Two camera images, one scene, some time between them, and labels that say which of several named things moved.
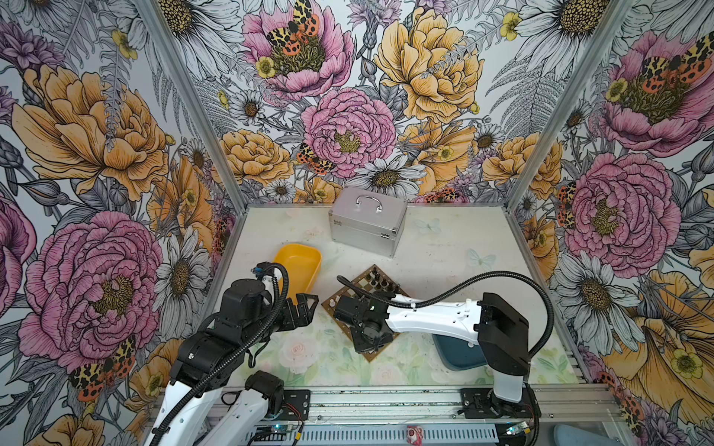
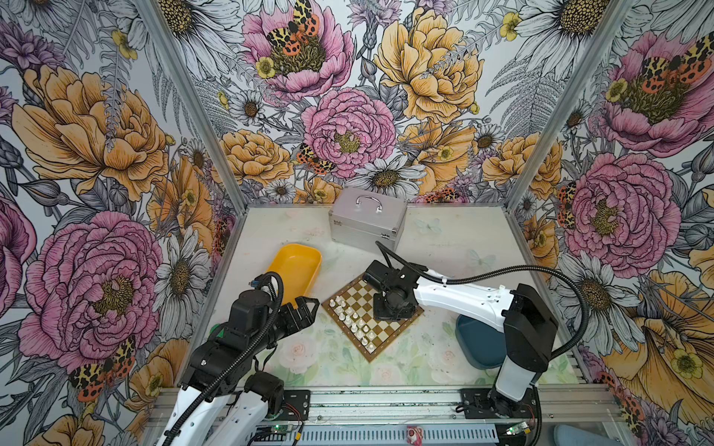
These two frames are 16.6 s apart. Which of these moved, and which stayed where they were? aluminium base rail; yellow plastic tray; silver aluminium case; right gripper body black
Moved: right gripper body black
Stayed: aluminium base rail; silver aluminium case; yellow plastic tray
